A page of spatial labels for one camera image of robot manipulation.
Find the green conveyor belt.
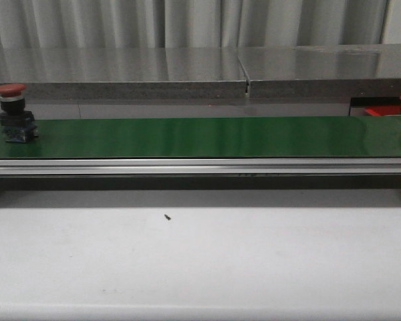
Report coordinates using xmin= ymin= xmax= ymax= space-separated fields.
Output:
xmin=0 ymin=116 xmax=401 ymax=159

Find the grey stone counter left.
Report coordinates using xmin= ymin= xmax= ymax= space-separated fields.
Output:
xmin=0 ymin=48 xmax=247 ymax=100

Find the red plastic tray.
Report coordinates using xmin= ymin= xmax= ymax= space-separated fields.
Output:
xmin=364 ymin=105 xmax=401 ymax=116

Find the grey pleated curtain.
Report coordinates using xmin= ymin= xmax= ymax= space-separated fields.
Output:
xmin=0 ymin=1 xmax=388 ymax=49

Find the aluminium conveyor side rail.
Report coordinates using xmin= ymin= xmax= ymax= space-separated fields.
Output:
xmin=0 ymin=157 xmax=401 ymax=175

